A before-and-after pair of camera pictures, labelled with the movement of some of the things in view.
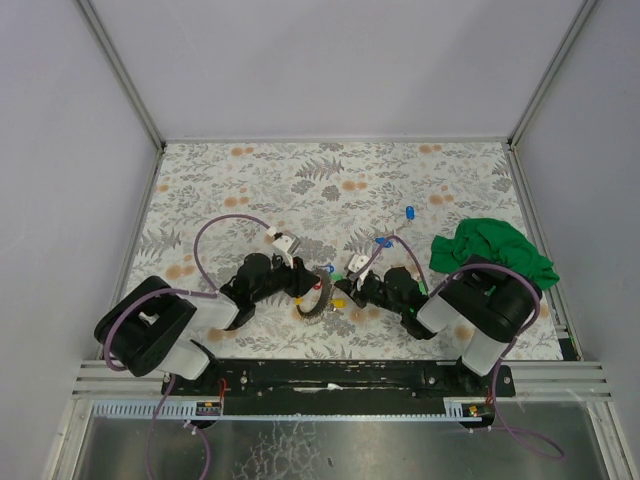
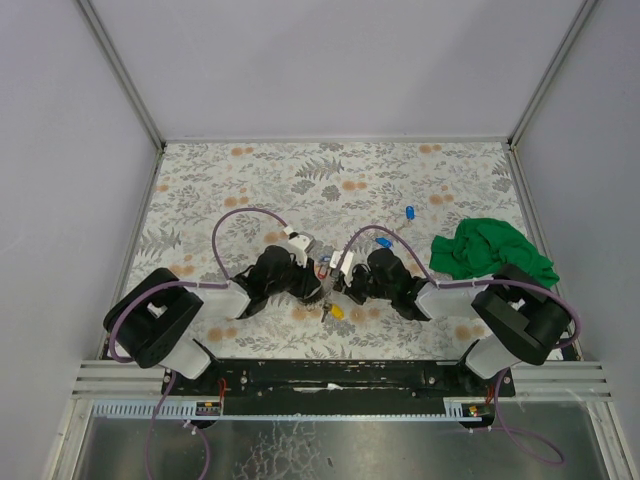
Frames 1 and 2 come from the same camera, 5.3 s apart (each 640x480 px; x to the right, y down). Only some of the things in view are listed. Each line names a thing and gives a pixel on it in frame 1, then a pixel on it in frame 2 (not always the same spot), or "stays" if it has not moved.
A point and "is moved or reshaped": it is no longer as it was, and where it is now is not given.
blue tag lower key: [381, 240] stays
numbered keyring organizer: [327, 284] is moved or reshaped
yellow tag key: [339, 303] is moved or reshaped
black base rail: [343, 378] stays
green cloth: [488, 236] stays
